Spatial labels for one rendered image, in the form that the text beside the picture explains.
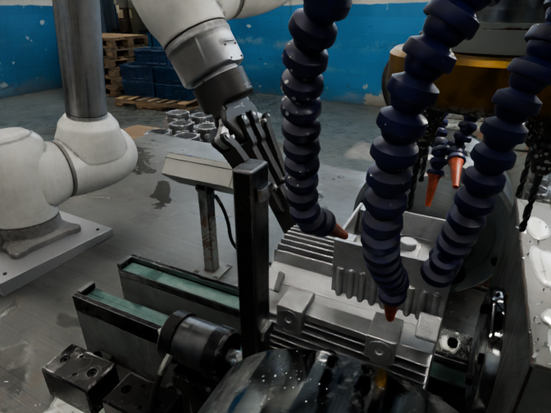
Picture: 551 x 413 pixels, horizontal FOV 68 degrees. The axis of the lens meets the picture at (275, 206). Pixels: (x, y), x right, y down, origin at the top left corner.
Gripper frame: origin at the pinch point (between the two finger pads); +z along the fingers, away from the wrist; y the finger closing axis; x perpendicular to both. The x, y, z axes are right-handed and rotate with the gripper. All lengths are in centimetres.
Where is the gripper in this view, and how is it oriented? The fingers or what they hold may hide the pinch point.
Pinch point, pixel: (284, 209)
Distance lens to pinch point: 58.1
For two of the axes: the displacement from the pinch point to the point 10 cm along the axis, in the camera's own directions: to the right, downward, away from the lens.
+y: 4.4, -4.0, 8.0
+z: 4.5, 8.7, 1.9
